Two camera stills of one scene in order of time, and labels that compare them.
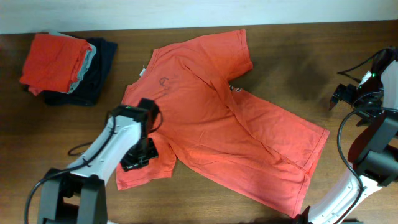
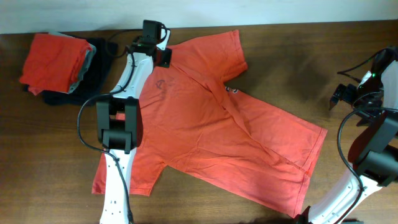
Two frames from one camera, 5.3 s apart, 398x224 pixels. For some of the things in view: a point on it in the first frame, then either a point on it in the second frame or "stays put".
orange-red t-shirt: x=217 y=130 stays put
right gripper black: x=346 y=93 stays put
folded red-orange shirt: x=54 y=63 stays put
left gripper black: x=132 y=163 to x=163 y=61
